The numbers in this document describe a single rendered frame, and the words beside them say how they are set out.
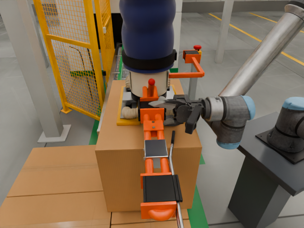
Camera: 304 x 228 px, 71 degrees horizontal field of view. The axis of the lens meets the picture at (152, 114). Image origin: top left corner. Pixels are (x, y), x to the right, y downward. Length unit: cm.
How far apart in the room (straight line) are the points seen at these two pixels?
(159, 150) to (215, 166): 168
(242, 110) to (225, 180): 140
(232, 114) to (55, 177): 111
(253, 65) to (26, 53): 186
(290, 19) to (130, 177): 85
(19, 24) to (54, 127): 106
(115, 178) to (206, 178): 132
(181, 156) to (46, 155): 106
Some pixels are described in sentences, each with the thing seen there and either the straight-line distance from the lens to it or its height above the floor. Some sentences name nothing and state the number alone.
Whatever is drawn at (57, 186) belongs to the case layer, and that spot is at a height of 54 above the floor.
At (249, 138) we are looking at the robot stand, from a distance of 143.
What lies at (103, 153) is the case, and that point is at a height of 103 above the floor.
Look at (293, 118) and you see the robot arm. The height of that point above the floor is 97.
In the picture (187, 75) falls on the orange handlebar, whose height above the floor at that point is 118.
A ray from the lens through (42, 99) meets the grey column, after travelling 241.
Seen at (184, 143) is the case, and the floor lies 105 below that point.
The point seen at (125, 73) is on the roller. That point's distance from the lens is 268.
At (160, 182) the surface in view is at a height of 120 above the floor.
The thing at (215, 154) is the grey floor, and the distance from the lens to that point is 236.
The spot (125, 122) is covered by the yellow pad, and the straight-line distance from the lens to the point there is 90.
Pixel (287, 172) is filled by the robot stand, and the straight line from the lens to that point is 131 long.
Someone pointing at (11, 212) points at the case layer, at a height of 54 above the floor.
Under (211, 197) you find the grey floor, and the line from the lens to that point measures 200.
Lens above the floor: 160
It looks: 34 degrees down
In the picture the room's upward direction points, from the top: straight up
